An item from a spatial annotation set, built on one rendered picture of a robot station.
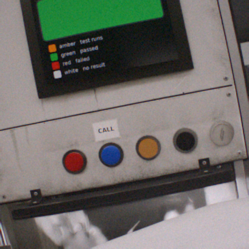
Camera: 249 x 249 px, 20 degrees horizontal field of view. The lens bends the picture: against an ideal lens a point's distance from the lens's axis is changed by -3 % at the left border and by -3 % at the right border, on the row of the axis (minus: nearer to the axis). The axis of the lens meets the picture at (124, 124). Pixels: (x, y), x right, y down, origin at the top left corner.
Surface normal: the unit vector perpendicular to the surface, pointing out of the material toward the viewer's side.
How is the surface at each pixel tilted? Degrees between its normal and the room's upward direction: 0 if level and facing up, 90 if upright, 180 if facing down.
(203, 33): 90
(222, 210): 5
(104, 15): 90
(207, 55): 90
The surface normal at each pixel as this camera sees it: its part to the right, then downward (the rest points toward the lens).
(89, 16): -0.06, 0.15
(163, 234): -0.21, -0.95
